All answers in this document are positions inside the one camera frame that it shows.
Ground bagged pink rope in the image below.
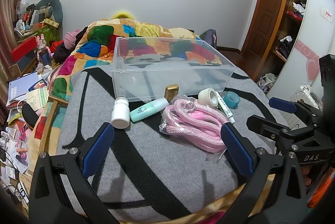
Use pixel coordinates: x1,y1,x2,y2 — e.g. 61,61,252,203
158,93,231,155

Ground small gold block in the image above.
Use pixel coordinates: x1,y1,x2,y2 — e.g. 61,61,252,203
164,84,180,103

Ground dark clothes pile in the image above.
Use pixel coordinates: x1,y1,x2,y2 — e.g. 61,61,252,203
53,40,72,65

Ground pale blue paper sheet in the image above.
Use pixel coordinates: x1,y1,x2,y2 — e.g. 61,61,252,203
8,72,40,103

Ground white bandage tape roll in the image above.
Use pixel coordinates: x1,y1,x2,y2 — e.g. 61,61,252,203
198,88,219,108

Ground red box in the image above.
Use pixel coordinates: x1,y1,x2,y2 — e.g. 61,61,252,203
10,36,37,62

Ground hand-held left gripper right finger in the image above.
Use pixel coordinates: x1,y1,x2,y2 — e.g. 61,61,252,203
219,123,308,224

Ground clear plastic storage box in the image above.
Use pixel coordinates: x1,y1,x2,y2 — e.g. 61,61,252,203
112,37,233,102

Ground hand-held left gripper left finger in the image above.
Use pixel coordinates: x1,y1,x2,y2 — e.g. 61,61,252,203
27,122,123,224

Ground dark backpack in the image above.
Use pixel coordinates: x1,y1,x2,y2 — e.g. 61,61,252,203
200,28,218,48

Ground white pill bottle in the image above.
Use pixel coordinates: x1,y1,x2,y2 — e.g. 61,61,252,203
111,97,131,129

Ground mint green squeeze bottle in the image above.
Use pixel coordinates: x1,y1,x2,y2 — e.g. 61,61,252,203
130,98,170,123

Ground person's right hand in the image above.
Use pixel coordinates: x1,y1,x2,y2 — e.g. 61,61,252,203
299,165,319,187

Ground yellow pillow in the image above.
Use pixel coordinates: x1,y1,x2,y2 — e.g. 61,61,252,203
110,11,135,21

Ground brown wooden door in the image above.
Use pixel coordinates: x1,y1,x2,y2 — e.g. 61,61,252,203
240,0,290,60

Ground teal tape roll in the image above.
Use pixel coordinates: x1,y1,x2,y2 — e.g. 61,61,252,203
223,91,241,109

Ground wooden wardrobe shelves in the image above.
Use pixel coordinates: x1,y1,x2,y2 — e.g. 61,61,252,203
272,0,311,63

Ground pink plush hat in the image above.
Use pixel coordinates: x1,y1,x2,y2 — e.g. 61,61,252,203
64,28,83,49

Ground grey green bag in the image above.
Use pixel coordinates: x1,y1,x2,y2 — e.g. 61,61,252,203
258,73,278,94

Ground pink bunny toy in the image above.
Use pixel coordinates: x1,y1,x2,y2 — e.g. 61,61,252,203
36,34,48,57

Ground white sliding wardrobe door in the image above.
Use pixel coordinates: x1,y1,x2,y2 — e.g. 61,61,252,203
265,0,335,100

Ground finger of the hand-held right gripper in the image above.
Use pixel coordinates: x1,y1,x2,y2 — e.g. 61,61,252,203
269,97,324,123
246,114,291,144

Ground dark blue bottle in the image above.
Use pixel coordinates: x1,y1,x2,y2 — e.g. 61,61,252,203
39,51,53,66

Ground striped curtain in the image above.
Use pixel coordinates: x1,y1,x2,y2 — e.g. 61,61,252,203
0,0,35,84

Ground colourful patchwork blanket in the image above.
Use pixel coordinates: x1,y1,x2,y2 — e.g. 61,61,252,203
33,18,231,142

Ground white radiator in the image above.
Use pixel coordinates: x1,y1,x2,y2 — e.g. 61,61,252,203
283,84,324,128

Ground grey black patterned blanket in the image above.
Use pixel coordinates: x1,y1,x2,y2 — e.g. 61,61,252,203
56,65,289,222

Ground green box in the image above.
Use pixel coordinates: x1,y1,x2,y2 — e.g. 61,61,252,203
31,23,61,43

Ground wooden bed frame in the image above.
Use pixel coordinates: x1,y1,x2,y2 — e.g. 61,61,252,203
39,98,69,163

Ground white ointment tube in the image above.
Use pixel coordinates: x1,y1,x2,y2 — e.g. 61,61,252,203
215,92,235,124

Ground grey plush cushion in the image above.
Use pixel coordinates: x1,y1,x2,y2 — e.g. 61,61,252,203
26,0,64,28

